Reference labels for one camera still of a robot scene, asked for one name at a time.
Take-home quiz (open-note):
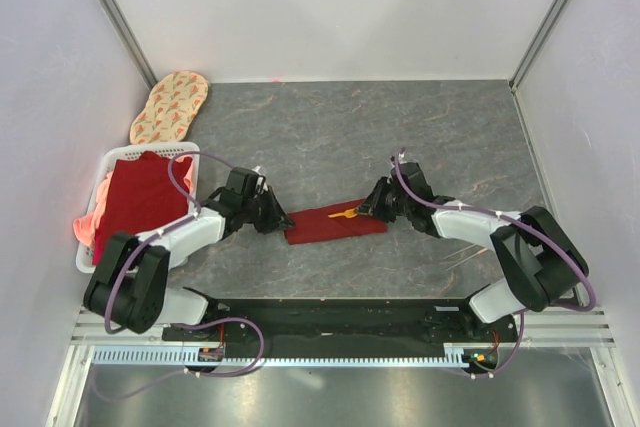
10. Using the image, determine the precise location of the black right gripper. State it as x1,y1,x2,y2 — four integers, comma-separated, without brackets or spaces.
354,176,412,222

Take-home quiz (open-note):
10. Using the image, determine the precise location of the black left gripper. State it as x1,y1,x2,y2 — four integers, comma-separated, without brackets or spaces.
241,186,295,235

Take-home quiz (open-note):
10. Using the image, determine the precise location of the orange plastic fork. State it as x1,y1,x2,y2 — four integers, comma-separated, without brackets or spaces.
328,208,358,219

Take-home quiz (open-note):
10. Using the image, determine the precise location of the red cloth napkin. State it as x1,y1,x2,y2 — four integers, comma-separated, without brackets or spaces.
284,199,388,245

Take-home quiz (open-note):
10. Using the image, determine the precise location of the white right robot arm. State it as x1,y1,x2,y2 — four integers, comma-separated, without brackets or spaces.
356,176,596,341

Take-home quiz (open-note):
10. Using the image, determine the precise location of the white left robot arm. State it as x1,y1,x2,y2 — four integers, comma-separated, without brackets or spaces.
83,187,295,335

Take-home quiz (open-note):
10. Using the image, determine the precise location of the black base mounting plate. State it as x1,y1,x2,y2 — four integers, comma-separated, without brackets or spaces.
162,299,518,358

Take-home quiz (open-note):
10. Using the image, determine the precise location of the red cloth in basket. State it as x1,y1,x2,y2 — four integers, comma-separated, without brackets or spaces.
93,151,193,263

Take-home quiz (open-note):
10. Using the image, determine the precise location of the floral oval placemat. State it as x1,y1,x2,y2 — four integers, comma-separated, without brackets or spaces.
129,71,209,145

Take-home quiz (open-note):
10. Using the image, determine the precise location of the salmon pink cloth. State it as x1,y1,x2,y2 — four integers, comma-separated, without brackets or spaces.
72,172,113,248

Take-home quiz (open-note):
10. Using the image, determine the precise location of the white plastic basket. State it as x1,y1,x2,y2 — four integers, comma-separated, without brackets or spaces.
72,142,199,274

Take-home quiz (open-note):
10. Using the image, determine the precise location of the white slotted cable duct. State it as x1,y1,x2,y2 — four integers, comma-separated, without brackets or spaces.
92,345,478,368

